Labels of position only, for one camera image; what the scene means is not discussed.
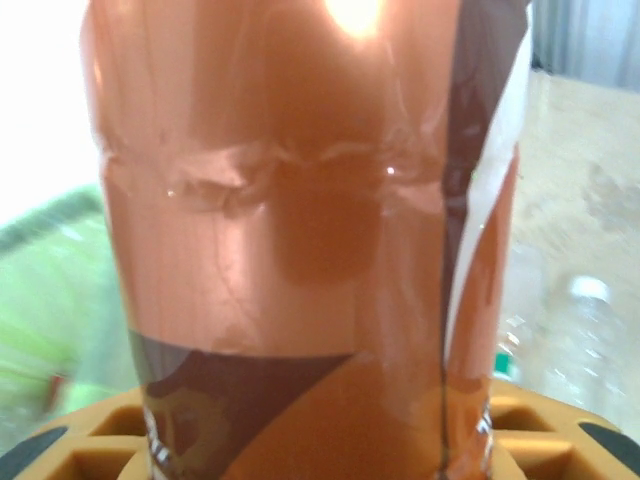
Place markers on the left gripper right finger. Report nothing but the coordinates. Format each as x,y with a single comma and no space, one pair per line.
550,435

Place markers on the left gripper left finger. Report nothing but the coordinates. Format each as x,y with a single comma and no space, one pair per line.
110,425

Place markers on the clear bottle green cap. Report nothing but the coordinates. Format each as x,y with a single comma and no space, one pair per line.
504,364

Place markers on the clear bottle white cap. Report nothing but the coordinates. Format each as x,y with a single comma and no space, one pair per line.
590,292

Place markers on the brown coffee drink bottle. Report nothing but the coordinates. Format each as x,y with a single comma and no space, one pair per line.
300,200

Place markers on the green plastic bin liner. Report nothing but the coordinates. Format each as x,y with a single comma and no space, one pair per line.
50,300

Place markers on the translucent plastic waste bin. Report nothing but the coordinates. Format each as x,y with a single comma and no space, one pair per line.
45,216

